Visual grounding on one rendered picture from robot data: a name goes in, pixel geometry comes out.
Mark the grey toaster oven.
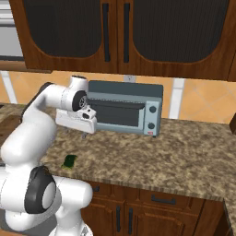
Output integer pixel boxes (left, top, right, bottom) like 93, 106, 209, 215
87, 80, 164, 138

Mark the wooden base cupboard door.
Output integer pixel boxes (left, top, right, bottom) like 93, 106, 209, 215
80, 196, 126, 236
124, 202, 199, 236

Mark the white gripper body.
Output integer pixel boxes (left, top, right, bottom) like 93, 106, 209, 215
54, 108, 98, 136

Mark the wooden drawer front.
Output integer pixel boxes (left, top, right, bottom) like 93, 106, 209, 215
138, 188, 206, 211
88, 181, 141, 200

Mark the green sponge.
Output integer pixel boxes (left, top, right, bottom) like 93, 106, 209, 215
61, 154, 78, 171

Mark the wooden cupboard door, dark panel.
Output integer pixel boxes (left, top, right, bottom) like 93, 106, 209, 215
117, 0, 236, 82
8, 0, 119, 75

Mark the black cupboard door handle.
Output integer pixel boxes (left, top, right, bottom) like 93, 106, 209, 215
102, 3, 112, 63
123, 2, 131, 64

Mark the black base cupboard handle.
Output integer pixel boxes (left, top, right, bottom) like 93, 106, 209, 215
115, 205, 122, 233
127, 207, 134, 236

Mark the grey extractor hood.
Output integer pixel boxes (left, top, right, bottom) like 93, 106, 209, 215
0, 0, 26, 62

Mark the dark brown block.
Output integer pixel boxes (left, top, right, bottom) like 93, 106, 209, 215
229, 112, 236, 136

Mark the white wall socket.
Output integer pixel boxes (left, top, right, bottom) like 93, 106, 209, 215
124, 74, 136, 84

